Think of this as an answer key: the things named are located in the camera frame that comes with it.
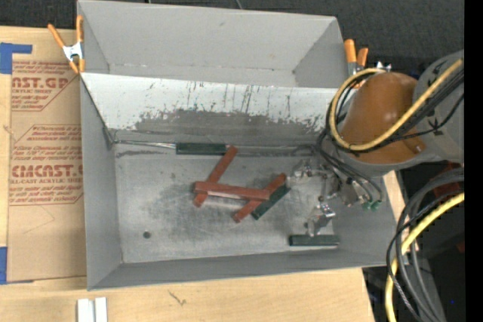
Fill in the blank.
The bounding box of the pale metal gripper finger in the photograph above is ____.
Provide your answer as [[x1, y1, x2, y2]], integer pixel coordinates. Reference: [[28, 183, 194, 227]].
[[290, 158, 327, 182], [304, 201, 337, 238]]

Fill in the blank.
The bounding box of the dark green flat block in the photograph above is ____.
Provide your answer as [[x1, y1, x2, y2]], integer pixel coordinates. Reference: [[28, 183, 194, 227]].
[[288, 234, 341, 247], [175, 142, 228, 156], [250, 184, 292, 221]]

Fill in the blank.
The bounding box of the red-brown flat block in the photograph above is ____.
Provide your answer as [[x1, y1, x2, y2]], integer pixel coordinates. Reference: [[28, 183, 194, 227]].
[[192, 181, 272, 201], [231, 173, 288, 224], [192, 146, 239, 208]]

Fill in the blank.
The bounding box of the grey metal bin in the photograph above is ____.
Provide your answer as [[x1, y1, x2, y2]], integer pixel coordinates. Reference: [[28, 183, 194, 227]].
[[76, 0, 399, 291]]

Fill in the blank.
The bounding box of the brown cardboard board red print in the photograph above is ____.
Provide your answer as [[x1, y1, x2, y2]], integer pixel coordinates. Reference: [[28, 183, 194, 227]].
[[0, 25, 88, 284]]

